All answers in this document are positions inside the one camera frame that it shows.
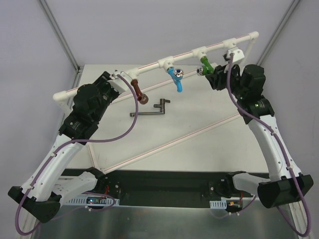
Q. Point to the aluminium enclosure frame post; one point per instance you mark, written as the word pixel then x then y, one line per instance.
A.
pixel 293 6
pixel 49 15

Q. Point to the green plastic water faucet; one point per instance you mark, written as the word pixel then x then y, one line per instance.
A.
pixel 205 68

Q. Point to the aluminium enclosure frame post left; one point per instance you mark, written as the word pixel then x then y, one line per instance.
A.
pixel 49 15

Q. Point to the blue plastic water faucet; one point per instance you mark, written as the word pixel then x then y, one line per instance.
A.
pixel 176 75

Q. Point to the right white cable duct board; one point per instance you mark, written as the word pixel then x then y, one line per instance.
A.
pixel 224 204

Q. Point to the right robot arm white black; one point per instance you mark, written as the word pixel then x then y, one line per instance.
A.
pixel 286 183

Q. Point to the left white cable duct board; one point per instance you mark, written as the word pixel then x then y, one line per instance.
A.
pixel 91 200

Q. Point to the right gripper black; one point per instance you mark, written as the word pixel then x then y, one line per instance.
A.
pixel 217 77

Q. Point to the white cable duct board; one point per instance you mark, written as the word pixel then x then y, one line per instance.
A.
pixel 224 204
pixel 91 200

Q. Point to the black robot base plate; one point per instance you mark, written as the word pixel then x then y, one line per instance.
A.
pixel 157 188

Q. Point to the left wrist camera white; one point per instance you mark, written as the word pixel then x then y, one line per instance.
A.
pixel 118 80

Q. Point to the aluminium enclosure frame post right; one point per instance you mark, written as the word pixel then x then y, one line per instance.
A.
pixel 293 6

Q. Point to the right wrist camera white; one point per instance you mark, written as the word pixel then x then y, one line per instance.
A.
pixel 236 54

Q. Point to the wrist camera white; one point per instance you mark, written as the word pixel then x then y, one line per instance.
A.
pixel 236 54
pixel 118 80

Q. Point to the white PVC pipe frame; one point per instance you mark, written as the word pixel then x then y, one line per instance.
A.
pixel 62 97

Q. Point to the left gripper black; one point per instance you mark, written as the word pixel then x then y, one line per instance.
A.
pixel 105 81

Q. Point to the brown plastic water faucet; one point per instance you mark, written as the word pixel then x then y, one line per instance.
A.
pixel 142 97

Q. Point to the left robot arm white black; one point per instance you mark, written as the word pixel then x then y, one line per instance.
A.
pixel 40 195

